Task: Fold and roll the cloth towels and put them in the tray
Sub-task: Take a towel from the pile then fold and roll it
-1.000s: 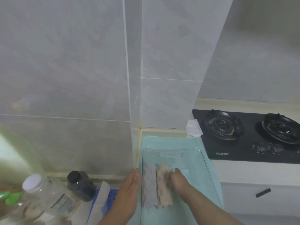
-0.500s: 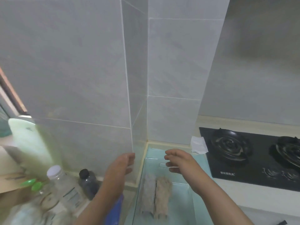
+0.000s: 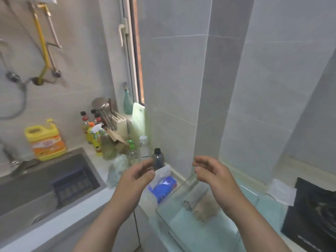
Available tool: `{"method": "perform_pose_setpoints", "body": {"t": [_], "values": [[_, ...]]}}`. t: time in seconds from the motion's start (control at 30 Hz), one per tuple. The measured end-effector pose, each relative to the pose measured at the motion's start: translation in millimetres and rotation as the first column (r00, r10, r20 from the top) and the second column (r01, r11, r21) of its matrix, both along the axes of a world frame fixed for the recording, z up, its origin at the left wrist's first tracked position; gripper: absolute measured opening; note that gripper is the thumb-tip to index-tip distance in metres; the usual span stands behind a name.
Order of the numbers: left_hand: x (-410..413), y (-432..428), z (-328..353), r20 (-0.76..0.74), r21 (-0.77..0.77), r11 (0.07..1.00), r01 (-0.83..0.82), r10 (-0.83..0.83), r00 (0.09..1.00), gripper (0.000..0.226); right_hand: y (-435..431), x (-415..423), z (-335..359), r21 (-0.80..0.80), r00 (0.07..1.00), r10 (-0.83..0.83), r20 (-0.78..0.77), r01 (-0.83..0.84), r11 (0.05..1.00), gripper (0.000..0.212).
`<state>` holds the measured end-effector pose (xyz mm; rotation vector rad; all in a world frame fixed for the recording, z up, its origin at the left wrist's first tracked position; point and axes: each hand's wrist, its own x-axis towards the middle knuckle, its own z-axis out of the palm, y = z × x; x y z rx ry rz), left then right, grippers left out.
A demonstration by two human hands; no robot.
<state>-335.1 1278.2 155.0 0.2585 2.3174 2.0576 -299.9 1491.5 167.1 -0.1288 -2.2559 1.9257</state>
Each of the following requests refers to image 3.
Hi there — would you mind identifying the grey braided faucet hose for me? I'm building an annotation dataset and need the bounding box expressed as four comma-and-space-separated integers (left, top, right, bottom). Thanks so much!
0, 81, 28, 120

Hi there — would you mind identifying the person's right hand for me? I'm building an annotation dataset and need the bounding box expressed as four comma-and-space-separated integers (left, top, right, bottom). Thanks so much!
192, 155, 246, 219

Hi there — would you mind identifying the brown cardboard box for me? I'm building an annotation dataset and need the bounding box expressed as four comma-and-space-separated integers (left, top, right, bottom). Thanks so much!
106, 128, 129, 146

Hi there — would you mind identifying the black gas stove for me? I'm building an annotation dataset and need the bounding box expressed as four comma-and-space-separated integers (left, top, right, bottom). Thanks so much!
281, 177, 336, 252

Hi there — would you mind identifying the beige knife block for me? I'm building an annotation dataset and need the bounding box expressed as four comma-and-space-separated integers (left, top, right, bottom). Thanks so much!
109, 110, 129, 138

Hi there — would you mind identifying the grey corrugated pipe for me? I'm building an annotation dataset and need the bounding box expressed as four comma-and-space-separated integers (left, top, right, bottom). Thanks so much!
36, 2, 63, 74
0, 39, 14, 75

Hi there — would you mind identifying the black burner grate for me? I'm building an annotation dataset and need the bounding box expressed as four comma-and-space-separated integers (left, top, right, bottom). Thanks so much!
304, 192, 336, 235

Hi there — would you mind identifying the person's right forearm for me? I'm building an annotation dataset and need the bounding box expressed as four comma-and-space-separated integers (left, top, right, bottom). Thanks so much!
227, 198, 292, 252

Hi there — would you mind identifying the chrome kitchen faucet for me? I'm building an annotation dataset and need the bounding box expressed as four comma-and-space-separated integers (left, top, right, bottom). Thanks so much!
0, 139, 40, 176

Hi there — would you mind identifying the yellow gas hose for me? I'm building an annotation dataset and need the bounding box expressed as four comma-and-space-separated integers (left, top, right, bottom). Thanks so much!
27, 1, 52, 86

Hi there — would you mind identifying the yellow detergent bottle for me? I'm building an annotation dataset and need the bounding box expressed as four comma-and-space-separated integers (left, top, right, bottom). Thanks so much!
23, 118, 67, 162

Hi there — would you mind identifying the grey kitchen sink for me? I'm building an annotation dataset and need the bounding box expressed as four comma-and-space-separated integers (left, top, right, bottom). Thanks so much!
0, 147, 107, 242

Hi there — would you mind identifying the clear bottle white cap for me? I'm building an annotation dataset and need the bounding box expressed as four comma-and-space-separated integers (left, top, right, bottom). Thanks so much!
138, 135, 151, 162

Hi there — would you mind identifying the beige fluffy towel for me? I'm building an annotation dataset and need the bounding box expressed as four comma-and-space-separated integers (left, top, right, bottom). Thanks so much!
192, 194, 222, 223

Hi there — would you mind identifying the green glass bottle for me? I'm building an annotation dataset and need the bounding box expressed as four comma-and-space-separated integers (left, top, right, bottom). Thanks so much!
122, 82, 134, 115

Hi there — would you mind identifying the dark blue sink rack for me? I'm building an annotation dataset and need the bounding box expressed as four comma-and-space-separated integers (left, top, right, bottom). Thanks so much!
51, 166, 101, 208

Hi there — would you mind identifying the white window handle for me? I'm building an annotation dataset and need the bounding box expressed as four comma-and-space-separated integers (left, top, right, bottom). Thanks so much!
118, 17, 129, 48

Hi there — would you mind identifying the yellow squeeze bottle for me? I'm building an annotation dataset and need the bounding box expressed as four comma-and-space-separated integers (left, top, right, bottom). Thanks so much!
86, 122, 103, 157

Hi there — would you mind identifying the pale green cutting board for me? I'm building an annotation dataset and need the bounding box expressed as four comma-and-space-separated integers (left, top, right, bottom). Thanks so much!
131, 102, 146, 141

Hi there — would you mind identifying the window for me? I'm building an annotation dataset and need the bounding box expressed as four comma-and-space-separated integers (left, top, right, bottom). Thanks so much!
118, 0, 145, 106

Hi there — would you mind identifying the white base cabinet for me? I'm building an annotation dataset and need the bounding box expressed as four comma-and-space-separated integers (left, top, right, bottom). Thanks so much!
134, 204, 174, 252

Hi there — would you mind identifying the dark bottle black cap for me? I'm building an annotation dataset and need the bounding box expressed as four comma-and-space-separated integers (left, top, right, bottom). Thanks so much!
152, 148, 165, 172

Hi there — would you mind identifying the blue white plastic packet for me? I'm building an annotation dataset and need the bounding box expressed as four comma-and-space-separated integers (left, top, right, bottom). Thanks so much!
147, 165, 178, 205

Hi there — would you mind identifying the crumpled white plastic bag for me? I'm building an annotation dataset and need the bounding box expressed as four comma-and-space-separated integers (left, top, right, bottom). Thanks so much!
106, 154, 130, 189

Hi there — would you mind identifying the stainless steel pot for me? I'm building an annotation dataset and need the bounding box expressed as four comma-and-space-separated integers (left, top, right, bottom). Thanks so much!
91, 97, 111, 121

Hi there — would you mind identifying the person's left forearm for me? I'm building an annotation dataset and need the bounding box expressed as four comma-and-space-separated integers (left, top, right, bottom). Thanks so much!
72, 202, 135, 252

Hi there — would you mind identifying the white folded cloth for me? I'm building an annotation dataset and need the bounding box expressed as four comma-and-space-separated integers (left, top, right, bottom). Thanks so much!
266, 178, 298, 207

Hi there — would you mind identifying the person's left hand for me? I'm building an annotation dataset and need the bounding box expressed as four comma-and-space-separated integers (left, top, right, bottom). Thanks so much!
113, 158, 156, 212

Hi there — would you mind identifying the clear plastic storage bin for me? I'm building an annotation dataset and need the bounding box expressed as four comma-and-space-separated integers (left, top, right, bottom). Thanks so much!
156, 170, 260, 252

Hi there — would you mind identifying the grey fluffy towel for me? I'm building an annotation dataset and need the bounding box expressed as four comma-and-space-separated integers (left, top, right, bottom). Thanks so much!
183, 182, 210, 212

